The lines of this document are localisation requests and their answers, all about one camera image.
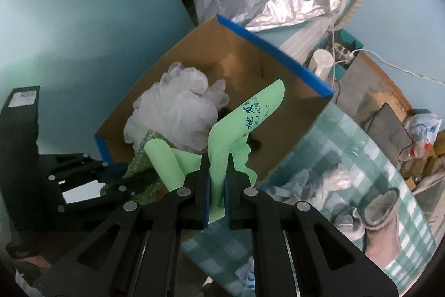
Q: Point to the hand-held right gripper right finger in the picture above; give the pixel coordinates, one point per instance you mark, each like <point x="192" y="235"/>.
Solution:
<point x="227" y="203"/>

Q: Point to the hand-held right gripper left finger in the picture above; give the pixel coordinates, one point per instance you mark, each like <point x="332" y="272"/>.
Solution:
<point x="206" y="206"/>

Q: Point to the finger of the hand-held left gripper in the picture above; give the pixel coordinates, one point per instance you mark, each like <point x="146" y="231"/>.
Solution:
<point x="118" y="191"/>
<point x="83" y="164"/>

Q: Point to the green scrub cloth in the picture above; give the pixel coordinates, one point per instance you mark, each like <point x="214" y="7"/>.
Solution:
<point x="142" y="151"/>

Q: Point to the light green cloth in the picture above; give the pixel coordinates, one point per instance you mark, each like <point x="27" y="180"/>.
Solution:
<point x="222" y="151"/>

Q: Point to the white mesh bath pouf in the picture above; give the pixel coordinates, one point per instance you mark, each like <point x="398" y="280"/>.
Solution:
<point x="167" y="109"/>

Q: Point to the cardboard box with blue outside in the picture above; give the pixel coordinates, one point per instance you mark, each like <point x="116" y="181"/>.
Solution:
<point x="243" y="53"/>

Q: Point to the white socks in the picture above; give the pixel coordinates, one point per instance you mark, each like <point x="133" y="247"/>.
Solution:
<point x="295" y="184"/>

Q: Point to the blue striped sock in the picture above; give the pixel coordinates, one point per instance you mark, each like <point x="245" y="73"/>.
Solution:
<point x="249" y="276"/>

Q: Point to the white fluffy cloth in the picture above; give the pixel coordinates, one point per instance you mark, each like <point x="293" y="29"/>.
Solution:
<point x="333" y="177"/>

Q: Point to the white crumpled sock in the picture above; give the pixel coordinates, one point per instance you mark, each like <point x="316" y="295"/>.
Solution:
<point x="347" y="222"/>

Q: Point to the green checkered cloth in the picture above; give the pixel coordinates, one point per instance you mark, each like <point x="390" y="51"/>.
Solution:
<point x="347" y="144"/>

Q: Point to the grey fleece-lined slipper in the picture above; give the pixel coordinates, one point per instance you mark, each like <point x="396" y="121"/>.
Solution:
<point x="382" y="234"/>

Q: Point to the grey seat cushion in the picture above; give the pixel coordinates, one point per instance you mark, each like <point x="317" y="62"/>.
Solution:
<point x="386" y="126"/>

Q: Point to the beige power strip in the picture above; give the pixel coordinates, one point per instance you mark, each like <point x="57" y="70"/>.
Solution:
<point x="342" y="50"/>

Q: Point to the clear plastic bottle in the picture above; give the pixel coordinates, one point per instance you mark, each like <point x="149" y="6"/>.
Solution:
<point x="417" y="151"/>

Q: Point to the bed with grey sheet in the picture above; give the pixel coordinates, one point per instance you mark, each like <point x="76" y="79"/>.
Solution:
<point x="429" y="196"/>

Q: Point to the small brown cardboard box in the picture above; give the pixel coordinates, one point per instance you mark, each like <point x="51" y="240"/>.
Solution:
<point x="427" y="161"/>

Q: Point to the teal plastic crate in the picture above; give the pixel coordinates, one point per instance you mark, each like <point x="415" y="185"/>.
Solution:
<point x="349" y="37"/>

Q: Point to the white plastic bag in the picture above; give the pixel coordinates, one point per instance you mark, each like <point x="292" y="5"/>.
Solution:
<point x="424" y="126"/>

